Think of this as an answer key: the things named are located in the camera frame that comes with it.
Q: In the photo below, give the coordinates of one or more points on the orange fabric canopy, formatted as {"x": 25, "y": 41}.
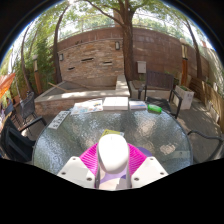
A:
{"x": 6, "y": 85}

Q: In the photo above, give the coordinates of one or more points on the black mesh chair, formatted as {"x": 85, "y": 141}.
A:
{"x": 28, "y": 106}

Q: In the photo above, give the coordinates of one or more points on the large tree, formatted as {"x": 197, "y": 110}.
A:
{"x": 128, "y": 46}

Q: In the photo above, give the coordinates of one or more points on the white computer mouse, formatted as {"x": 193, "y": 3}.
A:
{"x": 113, "y": 153}

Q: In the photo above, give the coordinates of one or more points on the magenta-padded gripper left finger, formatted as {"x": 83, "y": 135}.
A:
{"x": 75, "y": 170}

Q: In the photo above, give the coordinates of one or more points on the black metal chair armrest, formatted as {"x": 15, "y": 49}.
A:
{"x": 206, "y": 135}

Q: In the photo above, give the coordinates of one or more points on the wall lamp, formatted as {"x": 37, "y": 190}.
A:
{"x": 61, "y": 57}
{"x": 117, "y": 45}

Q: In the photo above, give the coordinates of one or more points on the grey utility box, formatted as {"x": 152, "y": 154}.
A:
{"x": 142, "y": 67}

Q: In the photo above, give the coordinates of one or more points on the dark slatted garden chair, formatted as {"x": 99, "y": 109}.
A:
{"x": 158, "y": 80}

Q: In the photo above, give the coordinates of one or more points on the flat white box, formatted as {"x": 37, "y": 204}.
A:
{"x": 115, "y": 103}

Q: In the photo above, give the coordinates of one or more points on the small white booklet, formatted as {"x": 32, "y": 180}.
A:
{"x": 137, "y": 105}

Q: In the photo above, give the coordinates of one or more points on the thin curved tree trunk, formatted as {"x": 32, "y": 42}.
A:
{"x": 198, "y": 56}
{"x": 57, "y": 53}

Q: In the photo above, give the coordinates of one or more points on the white planter box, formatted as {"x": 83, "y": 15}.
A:
{"x": 185, "y": 97}

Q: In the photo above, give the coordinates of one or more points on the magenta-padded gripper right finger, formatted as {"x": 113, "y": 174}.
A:
{"x": 150, "y": 170}

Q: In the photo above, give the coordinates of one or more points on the wooden lamp post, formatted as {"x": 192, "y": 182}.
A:
{"x": 184, "y": 66}
{"x": 37, "y": 76}

